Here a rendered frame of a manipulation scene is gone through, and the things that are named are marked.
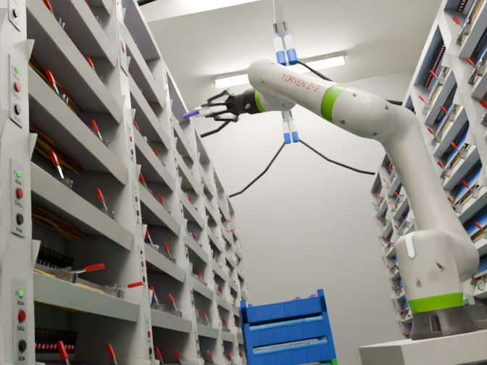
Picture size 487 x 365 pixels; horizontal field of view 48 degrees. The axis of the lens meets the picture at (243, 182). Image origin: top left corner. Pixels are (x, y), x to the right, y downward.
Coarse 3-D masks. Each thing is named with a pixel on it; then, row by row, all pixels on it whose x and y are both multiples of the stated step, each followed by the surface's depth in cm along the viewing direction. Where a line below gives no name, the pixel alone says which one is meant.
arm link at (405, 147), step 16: (400, 112) 151; (400, 128) 151; (416, 128) 154; (384, 144) 156; (400, 144) 152; (416, 144) 152; (400, 160) 152; (416, 160) 150; (400, 176) 153; (416, 176) 149; (432, 176) 148; (416, 192) 148; (432, 192) 146; (416, 208) 148; (432, 208) 145; (448, 208) 145; (432, 224) 143; (448, 224) 142; (464, 240) 139; (464, 272) 135
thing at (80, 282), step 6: (36, 264) 100; (36, 270) 96; (42, 270) 102; (48, 270) 104; (54, 276) 103; (78, 282) 118; (84, 282) 122; (90, 282) 125; (90, 288) 121; (96, 288) 126
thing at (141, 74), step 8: (128, 32) 191; (128, 40) 192; (128, 48) 193; (136, 48) 200; (136, 56) 201; (136, 64) 211; (144, 64) 210; (136, 72) 218; (144, 72) 211; (136, 80) 225; (144, 80) 224; (152, 80) 221; (144, 88) 231; (152, 88) 222; (144, 96) 239; (152, 96) 237; (160, 96) 234; (160, 104) 236
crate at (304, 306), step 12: (300, 300) 192; (312, 300) 192; (324, 300) 192; (240, 312) 200; (252, 312) 190; (264, 312) 190; (276, 312) 190; (288, 312) 190; (300, 312) 191; (312, 312) 191; (252, 324) 199
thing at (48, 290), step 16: (32, 240) 89; (48, 288) 93; (64, 288) 100; (80, 288) 107; (128, 288) 146; (48, 304) 127; (64, 304) 100; (80, 304) 107; (96, 304) 115; (112, 304) 125; (128, 304) 136
